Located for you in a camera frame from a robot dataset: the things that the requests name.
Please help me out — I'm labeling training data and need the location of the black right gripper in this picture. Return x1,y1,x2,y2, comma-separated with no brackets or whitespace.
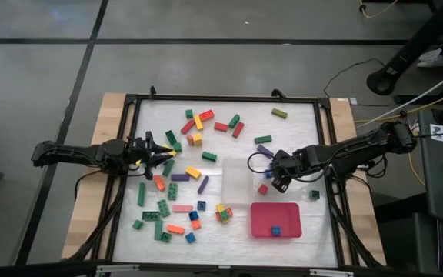
268,148,311,194

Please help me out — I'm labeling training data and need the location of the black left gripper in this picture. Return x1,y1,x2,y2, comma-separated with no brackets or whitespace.
123,131,174,181

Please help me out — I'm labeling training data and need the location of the red plastic tray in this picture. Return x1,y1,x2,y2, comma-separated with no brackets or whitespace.
250,202,303,239

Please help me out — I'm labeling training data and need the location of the clear plastic bin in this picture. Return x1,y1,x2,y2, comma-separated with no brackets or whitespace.
221,157,255,205

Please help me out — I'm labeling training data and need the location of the dark grey desk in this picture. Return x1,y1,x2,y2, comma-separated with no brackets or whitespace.
417,109,443,277

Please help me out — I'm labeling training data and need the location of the person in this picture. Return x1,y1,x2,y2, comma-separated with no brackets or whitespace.
415,15,443,70

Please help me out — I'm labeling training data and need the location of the black floor stand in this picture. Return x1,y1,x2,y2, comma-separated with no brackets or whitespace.
365,0,443,97

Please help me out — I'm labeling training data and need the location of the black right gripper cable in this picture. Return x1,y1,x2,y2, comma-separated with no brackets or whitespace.
246,151,276,176

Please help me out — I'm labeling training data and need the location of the black left base cable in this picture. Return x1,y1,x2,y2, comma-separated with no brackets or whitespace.
73,169,94,202

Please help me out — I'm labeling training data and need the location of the black table frame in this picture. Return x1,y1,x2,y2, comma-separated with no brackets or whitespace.
62,92,388,270

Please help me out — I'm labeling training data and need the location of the silver bracket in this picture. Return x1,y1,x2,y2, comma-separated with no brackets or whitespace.
308,269,355,277
95,264,141,275

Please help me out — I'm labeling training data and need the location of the yellow cable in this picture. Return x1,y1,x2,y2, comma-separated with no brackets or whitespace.
408,152,426,188
359,0,399,19
354,86,443,124

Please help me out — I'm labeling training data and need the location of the black floor cable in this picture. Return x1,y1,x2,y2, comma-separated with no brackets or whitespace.
323,57,386,99

